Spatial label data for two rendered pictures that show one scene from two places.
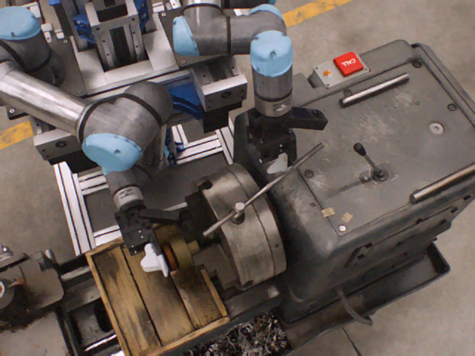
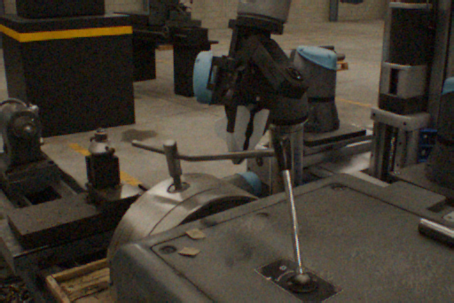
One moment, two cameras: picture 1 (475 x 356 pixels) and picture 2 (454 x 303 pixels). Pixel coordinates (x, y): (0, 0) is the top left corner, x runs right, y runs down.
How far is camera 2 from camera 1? 1.23 m
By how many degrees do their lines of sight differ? 68
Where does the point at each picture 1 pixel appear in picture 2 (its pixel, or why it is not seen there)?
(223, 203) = (193, 178)
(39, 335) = (80, 209)
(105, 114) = not seen: hidden behind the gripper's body
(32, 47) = (307, 72)
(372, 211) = (209, 278)
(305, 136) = (329, 208)
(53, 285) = (121, 195)
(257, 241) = (150, 218)
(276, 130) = (243, 58)
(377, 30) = not seen: outside the picture
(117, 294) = not seen: hidden behind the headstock
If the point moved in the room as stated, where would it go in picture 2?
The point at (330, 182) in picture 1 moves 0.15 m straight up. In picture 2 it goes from (255, 234) to (258, 123)
